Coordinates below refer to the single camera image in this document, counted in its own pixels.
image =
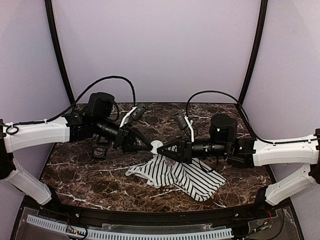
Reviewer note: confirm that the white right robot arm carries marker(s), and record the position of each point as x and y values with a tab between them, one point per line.
245	153

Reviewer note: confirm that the black square box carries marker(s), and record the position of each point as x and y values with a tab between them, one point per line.
102	141
102	156

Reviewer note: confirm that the black left frame post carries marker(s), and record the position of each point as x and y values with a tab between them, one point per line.
50	14

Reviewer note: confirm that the black square box front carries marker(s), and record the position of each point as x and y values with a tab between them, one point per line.
102	156

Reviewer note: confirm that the white slotted cable duct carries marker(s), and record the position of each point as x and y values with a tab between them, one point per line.
130	232

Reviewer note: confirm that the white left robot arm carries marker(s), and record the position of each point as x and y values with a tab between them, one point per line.
68	128

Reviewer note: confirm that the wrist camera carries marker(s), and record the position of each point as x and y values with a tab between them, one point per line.
185	125
133	115

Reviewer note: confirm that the black front table rail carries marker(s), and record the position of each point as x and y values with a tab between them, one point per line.
230	217

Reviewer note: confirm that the black right frame post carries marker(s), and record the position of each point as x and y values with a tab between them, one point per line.
254	51

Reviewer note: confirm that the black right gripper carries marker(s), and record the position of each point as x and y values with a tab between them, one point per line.
186	151

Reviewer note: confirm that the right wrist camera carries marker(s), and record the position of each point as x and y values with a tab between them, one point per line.
185	125

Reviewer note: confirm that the black square box rear left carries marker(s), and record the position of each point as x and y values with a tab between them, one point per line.
102	141

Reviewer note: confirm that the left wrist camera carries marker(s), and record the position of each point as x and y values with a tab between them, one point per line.
133	115

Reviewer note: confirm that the striped black white garment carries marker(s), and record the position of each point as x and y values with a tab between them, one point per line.
196	179

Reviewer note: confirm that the black frame post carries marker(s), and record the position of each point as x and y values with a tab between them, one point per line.
50	14
254	51

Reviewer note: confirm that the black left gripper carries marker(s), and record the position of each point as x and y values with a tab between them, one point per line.
122	139

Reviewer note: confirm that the purple round brooch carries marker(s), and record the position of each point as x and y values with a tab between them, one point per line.
155	145

